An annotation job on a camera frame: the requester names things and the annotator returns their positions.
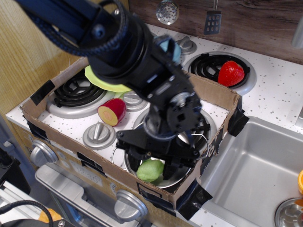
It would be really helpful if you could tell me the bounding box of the silver oven knob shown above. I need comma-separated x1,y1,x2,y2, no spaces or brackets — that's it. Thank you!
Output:
114,190,148,222
30,140,59,167

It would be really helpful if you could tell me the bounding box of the silver rear stove knob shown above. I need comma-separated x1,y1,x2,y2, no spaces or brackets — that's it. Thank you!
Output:
177,36,197,55

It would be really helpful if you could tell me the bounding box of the silver stove knob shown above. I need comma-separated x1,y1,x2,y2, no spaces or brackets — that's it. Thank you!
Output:
177,36,197,55
82,122,116,150
122,91,148,112

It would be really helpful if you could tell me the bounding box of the light blue toy bowl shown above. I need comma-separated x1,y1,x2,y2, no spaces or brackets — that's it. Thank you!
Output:
160,40,181,64

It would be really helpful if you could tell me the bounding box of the silver bowl in corner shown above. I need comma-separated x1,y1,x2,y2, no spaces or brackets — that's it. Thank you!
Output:
274,198,303,227

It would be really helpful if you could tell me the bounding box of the silver oven door handle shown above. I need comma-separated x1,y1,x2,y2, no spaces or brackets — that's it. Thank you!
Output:
35,165,142,227

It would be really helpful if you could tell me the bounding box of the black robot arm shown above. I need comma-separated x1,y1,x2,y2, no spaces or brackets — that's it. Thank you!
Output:
18,0,203,179

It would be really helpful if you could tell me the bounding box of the green toy broccoli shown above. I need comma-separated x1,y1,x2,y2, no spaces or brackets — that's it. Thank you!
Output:
136,159,164,182

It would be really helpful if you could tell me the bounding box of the hanging grey slotted spatula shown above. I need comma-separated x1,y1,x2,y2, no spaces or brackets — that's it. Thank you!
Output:
204,0,222,35

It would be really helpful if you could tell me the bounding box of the silver metal pan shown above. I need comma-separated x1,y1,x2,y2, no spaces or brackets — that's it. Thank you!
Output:
111,124,212,189

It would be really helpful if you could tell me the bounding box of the grey toy sink basin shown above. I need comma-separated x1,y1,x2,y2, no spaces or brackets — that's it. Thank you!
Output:
201,117,303,227

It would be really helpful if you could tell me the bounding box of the silver front left oven knob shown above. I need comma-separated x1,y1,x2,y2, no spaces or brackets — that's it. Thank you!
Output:
30,140,59,167

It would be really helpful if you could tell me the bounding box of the orange cup at edge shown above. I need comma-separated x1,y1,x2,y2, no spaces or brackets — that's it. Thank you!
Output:
297,170,303,194

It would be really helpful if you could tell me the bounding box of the yellow-green toy plate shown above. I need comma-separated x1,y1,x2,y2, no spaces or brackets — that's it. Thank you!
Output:
84,66,131,93

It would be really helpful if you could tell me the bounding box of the red toy strawberry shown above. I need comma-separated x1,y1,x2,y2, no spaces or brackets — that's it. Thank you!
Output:
218,61,245,87

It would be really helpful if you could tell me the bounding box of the black rear right burner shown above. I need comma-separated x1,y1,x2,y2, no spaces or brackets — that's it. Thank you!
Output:
183,52,257,96

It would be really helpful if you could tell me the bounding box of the silver lower stove knob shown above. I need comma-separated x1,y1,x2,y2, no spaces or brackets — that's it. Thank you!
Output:
82,122,116,150

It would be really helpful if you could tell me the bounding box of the silver front right oven knob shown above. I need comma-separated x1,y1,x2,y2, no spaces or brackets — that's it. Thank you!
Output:
114,190,148,222

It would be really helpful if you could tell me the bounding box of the black front left burner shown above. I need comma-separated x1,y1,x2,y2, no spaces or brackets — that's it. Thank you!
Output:
47,70,115,119

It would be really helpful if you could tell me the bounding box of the hanging silver strainer ladle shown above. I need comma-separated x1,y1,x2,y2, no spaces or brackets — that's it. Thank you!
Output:
156,0,179,25

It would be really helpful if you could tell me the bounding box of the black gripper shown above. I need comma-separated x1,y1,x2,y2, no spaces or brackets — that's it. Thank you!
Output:
116,121,199,180

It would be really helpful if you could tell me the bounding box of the black cable bottom left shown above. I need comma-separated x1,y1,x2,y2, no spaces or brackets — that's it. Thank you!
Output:
0,200,54,227

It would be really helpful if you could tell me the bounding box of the silver top stove knob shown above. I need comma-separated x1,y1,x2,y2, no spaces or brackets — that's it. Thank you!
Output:
122,91,148,112

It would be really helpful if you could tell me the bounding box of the orange object bottom left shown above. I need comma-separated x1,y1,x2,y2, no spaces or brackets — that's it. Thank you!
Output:
38,209,62,223

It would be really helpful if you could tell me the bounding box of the silver faucet pipe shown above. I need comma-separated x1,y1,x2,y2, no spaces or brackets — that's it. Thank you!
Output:
291,17,303,49

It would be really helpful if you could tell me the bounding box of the red toy halved fruit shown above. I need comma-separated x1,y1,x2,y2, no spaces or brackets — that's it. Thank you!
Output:
98,98,126,126

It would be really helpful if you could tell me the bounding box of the brown cardboard fence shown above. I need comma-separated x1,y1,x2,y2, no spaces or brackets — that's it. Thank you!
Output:
21,58,248,224

